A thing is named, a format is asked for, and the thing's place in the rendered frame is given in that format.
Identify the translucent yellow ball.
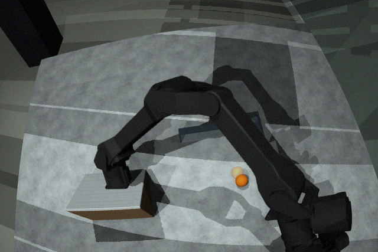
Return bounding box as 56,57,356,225
231,166,244,179

